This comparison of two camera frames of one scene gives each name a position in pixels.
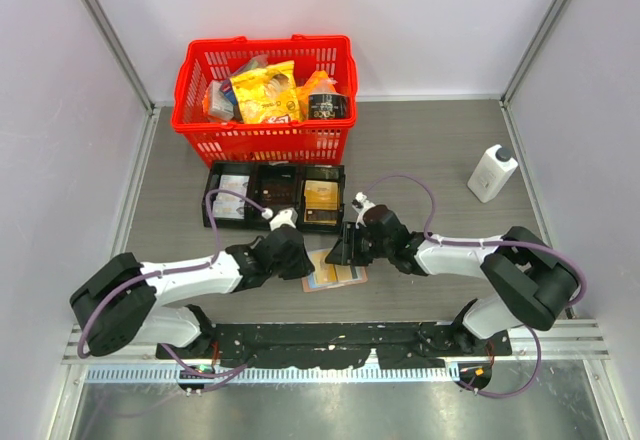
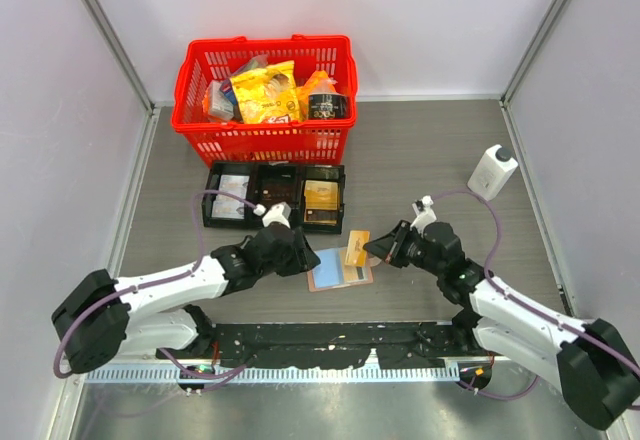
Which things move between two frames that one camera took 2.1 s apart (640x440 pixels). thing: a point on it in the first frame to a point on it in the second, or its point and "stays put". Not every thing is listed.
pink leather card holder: (327, 275) stays put
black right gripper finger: (345, 251) to (388, 247)
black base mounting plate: (334, 346) stays put
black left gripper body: (293, 268) stays put
